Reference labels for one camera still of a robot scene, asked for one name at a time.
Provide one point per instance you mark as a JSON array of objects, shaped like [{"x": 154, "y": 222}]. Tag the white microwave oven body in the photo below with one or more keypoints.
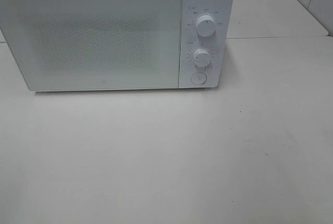
[{"x": 205, "y": 0}]

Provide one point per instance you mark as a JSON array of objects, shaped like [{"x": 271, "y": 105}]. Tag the white microwave door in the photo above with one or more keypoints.
[{"x": 63, "y": 45}]

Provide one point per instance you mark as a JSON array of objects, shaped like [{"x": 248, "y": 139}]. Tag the white timer knob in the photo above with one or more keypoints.
[{"x": 201, "y": 57}]

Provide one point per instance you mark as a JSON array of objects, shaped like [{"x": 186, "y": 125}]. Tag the upper white power knob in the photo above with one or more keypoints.
[{"x": 205, "y": 25}]

